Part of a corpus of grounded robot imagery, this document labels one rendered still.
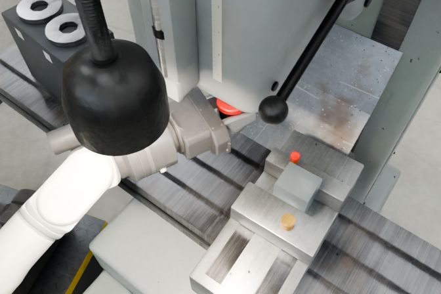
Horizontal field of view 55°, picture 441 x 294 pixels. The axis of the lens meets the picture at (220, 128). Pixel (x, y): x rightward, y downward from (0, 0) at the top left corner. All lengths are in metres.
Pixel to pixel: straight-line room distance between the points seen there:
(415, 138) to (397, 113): 1.28
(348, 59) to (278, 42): 0.53
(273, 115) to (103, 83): 0.20
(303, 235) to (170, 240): 0.31
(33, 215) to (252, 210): 0.33
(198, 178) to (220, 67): 0.43
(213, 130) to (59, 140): 0.21
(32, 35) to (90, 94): 0.66
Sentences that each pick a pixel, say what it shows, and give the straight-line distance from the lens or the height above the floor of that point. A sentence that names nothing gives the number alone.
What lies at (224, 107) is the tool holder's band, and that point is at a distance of 0.64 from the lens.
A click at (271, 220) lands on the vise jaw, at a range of 0.70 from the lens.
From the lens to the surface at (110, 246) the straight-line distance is 0.91.
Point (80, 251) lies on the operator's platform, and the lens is 1.47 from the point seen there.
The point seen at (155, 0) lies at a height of 1.47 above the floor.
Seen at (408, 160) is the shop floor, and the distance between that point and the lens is 2.22.
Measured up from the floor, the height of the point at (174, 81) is 1.37.
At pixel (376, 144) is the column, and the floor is 0.83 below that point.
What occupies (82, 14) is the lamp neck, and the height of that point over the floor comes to 1.56.
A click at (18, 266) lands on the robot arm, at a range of 0.64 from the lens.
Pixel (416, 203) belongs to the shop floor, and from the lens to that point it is 2.11.
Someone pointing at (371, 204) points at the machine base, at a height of 0.20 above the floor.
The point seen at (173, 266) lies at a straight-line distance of 0.87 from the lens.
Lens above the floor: 1.71
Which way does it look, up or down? 53 degrees down
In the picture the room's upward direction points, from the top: straight up
